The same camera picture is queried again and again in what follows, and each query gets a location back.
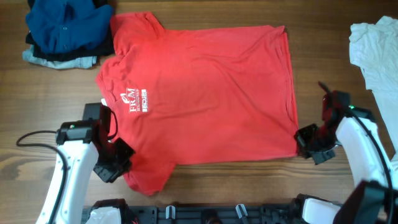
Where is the red printed t-shirt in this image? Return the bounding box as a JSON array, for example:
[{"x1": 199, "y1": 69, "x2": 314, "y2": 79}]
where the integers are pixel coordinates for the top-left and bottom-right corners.
[{"x1": 96, "y1": 12, "x2": 298, "y2": 195}]

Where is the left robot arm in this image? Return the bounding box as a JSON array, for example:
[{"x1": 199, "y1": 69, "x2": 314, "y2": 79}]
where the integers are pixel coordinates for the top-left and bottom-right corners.
[{"x1": 37, "y1": 119, "x2": 134, "y2": 223}]

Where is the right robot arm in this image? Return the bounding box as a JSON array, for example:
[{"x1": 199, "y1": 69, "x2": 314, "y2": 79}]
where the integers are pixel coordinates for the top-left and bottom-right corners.
[{"x1": 294, "y1": 106, "x2": 397, "y2": 223}]

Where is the black folded garment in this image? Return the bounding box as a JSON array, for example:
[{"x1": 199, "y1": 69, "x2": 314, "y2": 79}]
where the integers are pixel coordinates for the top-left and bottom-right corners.
[{"x1": 26, "y1": 0, "x2": 114, "y2": 62}]

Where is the white t-shirt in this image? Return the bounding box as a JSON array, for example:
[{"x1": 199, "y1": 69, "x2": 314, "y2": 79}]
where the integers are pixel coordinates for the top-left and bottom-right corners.
[{"x1": 349, "y1": 16, "x2": 397, "y2": 149}]

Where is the light grey folded garment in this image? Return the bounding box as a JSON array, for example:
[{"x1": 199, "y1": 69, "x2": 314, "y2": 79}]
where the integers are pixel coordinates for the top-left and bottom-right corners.
[{"x1": 22, "y1": 45, "x2": 97, "y2": 70}]

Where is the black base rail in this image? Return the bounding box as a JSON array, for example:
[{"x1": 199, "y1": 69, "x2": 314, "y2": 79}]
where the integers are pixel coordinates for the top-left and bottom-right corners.
[{"x1": 80, "y1": 203, "x2": 348, "y2": 224}]

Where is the left white rail clip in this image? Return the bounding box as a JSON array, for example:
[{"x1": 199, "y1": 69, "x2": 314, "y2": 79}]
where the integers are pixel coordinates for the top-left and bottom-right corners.
[{"x1": 165, "y1": 205, "x2": 176, "y2": 220}]

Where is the white rail clip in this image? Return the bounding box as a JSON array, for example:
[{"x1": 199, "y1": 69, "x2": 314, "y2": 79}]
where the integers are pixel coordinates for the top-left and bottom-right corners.
[
  {"x1": 165, "y1": 205, "x2": 176, "y2": 220},
  {"x1": 235, "y1": 203, "x2": 248, "y2": 219}
]

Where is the right white rail clip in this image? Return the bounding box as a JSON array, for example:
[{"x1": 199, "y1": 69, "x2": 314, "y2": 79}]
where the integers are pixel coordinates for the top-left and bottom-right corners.
[{"x1": 235, "y1": 203, "x2": 248, "y2": 219}]

